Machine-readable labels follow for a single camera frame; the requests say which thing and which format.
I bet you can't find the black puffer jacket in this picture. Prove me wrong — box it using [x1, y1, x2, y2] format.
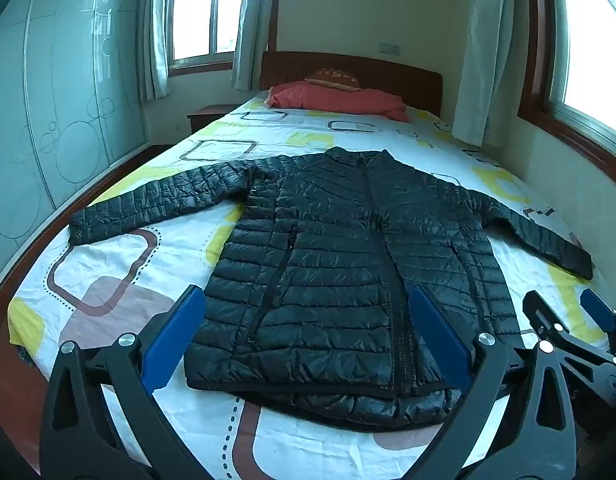
[68, 146, 595, 433]

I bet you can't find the bed with patterned sheet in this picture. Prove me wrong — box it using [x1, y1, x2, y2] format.
[0, 51, 616, 480]

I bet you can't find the red pillow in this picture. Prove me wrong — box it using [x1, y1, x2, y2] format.
[267, 81, 411, 123]

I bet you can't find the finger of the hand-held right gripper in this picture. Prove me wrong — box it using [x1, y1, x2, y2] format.
[522, 290, 572, 344]
[579, 288, 616, 355]

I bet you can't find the wooden frame window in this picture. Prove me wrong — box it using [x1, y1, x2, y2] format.
[518, 0, 616, 179]
[165, 0, 253, 77]

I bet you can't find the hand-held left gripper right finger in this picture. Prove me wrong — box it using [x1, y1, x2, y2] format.
[407, 285, 579, 480]

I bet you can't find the pale curtain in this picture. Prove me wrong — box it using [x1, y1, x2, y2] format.
[231, 0, 281, 92]
[450, 0, 532, 149]
[138, 0, 171, 104]

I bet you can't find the wooden nightstand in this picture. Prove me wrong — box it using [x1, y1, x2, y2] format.
[187, 104, 241, 135]

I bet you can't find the glass door wardrobe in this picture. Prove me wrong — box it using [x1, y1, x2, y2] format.
[0, 0, 155, 288]

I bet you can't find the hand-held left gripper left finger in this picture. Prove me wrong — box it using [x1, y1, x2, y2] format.
[39, 284, 213, 480]

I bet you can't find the orange patterned pillow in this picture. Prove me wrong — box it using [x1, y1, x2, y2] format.
[306, 67, 361, 92]

